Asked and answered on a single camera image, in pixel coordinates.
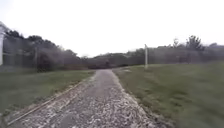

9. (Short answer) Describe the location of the pale post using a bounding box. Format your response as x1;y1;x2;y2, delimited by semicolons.
144;43;149;70

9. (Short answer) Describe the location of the wood of dark trees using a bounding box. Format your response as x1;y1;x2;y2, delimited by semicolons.
2;29;224;71

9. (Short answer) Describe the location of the grass slope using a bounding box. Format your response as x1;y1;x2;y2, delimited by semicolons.
112;61;224;128

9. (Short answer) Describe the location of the grass strip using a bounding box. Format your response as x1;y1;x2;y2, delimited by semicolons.
0;68;97;116

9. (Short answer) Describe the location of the path edge kerb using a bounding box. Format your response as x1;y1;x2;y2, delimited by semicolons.
5;77;90;127

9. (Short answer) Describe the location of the grey gravel path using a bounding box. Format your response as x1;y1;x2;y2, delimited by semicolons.
6;68;158;128

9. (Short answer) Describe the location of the wire mesh fence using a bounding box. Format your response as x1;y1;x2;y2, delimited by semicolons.
0;41;83;73

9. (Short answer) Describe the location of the white pole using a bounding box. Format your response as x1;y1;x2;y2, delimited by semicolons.
0;21;6;67

